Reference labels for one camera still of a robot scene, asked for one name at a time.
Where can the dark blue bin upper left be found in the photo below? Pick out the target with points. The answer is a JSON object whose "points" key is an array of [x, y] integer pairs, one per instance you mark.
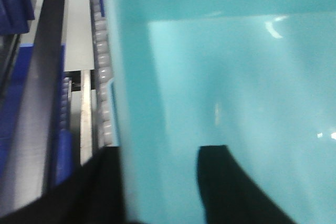
{"points": [[15, 15]]}

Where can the light blue plastic bin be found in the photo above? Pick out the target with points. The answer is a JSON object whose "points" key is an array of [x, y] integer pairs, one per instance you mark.
{"points": [[255, 75]]}

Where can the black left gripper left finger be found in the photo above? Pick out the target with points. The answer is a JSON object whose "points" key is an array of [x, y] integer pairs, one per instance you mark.
{"points": [[92, 194]]}

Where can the white roller track beside bin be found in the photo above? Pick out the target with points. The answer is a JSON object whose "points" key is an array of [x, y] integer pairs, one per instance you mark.
{"points": [[103, 73]]}

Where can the steel shelf side rail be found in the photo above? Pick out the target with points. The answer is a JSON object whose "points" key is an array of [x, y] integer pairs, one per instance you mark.
{"points": [[63, 40]]}

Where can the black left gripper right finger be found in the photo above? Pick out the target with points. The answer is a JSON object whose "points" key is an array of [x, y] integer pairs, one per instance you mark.
{"points": [[228, 194]]}

